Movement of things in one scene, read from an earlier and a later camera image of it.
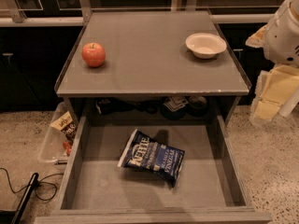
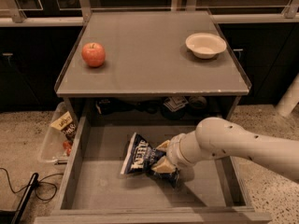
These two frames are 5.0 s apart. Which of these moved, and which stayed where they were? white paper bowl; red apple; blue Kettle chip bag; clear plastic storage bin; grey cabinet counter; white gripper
Moved: white gripper; blue Kettle chip bag
Stayed: grey cabinet counter; red apple; white paper bowl; clear plastic storage bin
